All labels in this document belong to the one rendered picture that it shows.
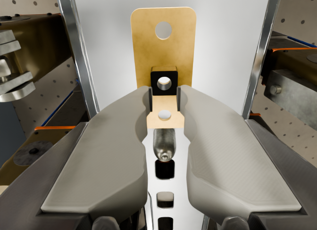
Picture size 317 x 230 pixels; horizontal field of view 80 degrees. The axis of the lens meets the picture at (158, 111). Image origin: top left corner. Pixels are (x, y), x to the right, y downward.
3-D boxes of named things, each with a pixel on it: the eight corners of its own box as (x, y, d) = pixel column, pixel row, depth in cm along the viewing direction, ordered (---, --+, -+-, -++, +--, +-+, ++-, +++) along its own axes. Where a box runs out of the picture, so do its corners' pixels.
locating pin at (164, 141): (174, 135, 30) (177, 168, 24) (154, 135, 30) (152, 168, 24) (174, 118, 28) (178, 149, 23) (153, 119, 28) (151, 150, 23)
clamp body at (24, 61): (111, 31, 49) (32, 94, 19) (73, 32, 49) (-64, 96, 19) (107, 2, 45) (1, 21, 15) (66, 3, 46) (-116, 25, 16)
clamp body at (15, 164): (114, 93, 58) (58, 213, 27) (79, 94, 59) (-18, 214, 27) (110, 72, 55) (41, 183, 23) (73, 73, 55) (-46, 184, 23)
